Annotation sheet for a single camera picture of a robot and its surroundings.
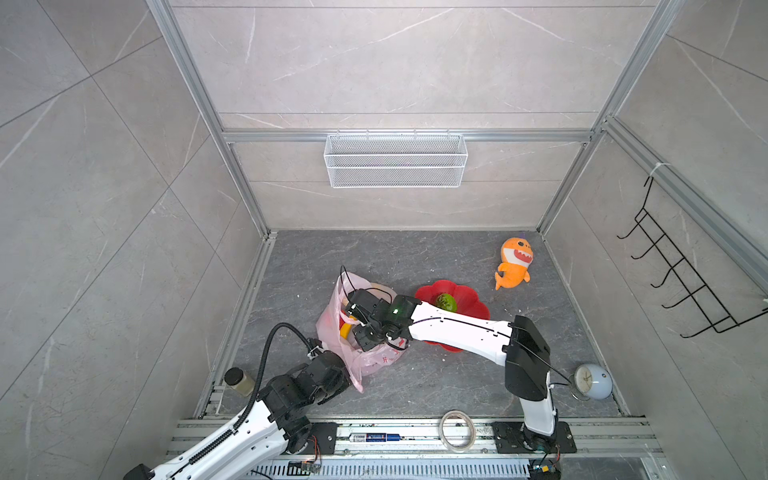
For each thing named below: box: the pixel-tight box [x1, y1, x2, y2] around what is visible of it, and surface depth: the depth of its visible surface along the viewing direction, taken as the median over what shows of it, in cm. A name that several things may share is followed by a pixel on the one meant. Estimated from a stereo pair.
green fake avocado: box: [436, 293, 457, 312], surface depth 95 cm
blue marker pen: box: [349, 433, 402, 443], surface depth 74 cm
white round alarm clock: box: [571, 364, 613, 401], surface depth 78 cm
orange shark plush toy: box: [495, 237, 534, 291], surface depth 105 cm
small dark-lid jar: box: [224, 367, 256, 397], surface depth 75 cm
